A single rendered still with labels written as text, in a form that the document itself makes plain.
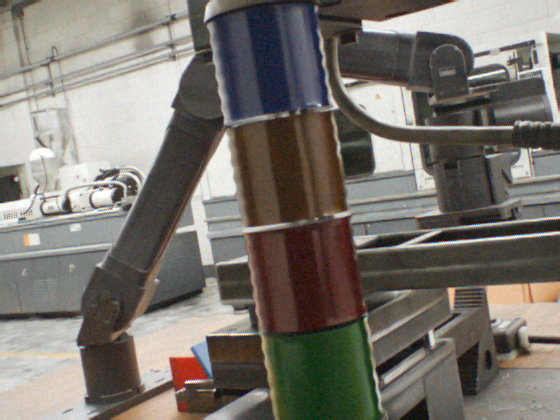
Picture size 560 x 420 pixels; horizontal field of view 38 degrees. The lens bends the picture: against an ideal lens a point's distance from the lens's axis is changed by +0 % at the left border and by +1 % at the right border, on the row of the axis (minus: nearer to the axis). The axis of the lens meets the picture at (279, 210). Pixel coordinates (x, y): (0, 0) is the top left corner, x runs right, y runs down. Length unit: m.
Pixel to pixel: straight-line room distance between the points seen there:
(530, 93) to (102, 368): 0.55
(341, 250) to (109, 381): 0.70
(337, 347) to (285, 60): 0.09
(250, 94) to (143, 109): 9.65
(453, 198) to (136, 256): 0.35
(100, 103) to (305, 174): 10.21
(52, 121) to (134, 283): 8.16
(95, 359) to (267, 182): 0.70
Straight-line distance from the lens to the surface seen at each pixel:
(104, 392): 0.94
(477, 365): 0.79
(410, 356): 0.58
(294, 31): 0.26
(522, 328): 0.91
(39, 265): 8.45
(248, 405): 0.55
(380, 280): 0.50
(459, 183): 0.87
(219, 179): 6.56
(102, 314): 0.91
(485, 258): 0.47
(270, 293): 0.26
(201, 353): 0.63
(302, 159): 0.26
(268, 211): 0.26
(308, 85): 0.26
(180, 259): 7.89
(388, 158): 5.65
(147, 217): 0.90
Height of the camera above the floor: 1.14
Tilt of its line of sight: 3 degrees down
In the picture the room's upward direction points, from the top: 10 degrees counter-clockwise
